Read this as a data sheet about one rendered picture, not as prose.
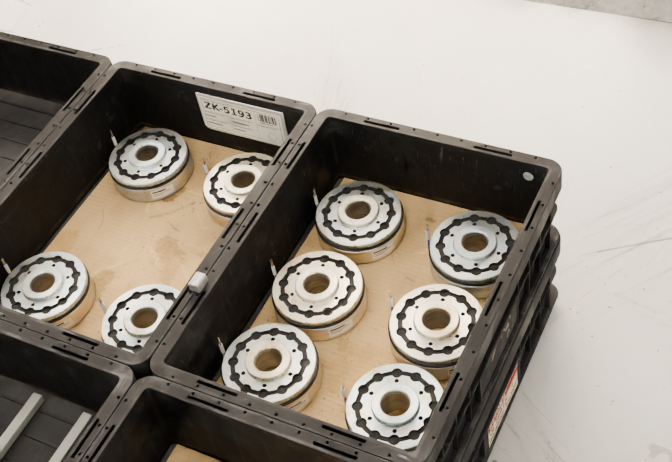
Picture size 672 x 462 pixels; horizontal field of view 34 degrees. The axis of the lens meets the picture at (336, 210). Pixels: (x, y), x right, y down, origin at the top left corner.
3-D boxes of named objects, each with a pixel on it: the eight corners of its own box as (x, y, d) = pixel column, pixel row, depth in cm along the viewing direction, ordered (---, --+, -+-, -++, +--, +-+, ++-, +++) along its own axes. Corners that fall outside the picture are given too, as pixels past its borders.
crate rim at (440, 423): (324, 120, 132) (321, 105, 130) (566, 177, 120) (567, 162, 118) (148, 383, 109) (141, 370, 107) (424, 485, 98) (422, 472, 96)
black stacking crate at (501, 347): (336, 176, 139) (323, 110, 130) (563, 235, 127) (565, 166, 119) (174, 432, 116) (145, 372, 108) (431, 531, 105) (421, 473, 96)
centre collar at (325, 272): (308, 264, 123) (307, 260, 122) (346, 276, 121) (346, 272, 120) (287, 296, 120) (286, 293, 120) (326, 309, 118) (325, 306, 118)
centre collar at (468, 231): (458, 225, 123) (458, 221, 123) (501, 231, 122) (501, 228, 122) (448, 258, 120) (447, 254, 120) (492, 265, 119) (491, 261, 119)
